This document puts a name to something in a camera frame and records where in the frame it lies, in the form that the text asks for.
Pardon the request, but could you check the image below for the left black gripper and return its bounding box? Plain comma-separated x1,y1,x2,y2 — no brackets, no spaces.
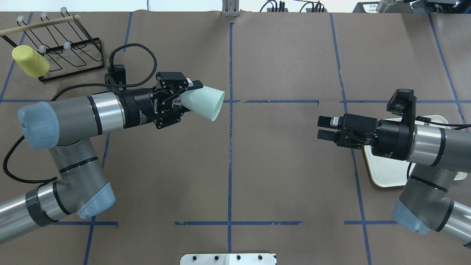
120,72,203,129

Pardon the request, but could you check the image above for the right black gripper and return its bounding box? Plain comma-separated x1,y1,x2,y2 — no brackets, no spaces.
318,113,414,160

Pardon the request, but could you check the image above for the pale green plastic cup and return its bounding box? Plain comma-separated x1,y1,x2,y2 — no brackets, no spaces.
181,86,225,122

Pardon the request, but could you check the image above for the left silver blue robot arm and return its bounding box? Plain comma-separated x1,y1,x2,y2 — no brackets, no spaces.
1,70,205,243

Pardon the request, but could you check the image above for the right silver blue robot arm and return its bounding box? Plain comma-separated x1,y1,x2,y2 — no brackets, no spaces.
317,113,470,248

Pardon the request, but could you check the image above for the white plastic tray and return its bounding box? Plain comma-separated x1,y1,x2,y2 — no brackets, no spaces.
363,115,468,188

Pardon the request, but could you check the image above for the small metal cup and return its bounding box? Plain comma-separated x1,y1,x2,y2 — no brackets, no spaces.
376,0,397,13

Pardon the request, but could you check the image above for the yellow plastic cup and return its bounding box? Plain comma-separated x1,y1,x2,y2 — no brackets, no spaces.
12,45,50,78

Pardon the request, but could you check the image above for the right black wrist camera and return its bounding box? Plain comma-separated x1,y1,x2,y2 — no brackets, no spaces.
386,89,417,125

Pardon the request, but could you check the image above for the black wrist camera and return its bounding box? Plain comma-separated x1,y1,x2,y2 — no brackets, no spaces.
386,89,417,125
105,64,126,92

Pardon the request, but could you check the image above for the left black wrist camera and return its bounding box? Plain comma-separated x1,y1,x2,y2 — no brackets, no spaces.
105,64,126,92

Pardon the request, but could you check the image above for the aluminium frame post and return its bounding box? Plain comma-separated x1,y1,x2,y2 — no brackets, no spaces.
222,0,240,17

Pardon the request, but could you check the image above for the black wire cup rack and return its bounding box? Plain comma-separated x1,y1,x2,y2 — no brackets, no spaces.
1,7,105,82

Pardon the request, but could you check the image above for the white camera stand pillar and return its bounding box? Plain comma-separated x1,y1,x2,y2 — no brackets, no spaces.
180,253,277,265

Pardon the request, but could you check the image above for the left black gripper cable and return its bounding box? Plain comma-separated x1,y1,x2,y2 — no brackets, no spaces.
3,43,158,184

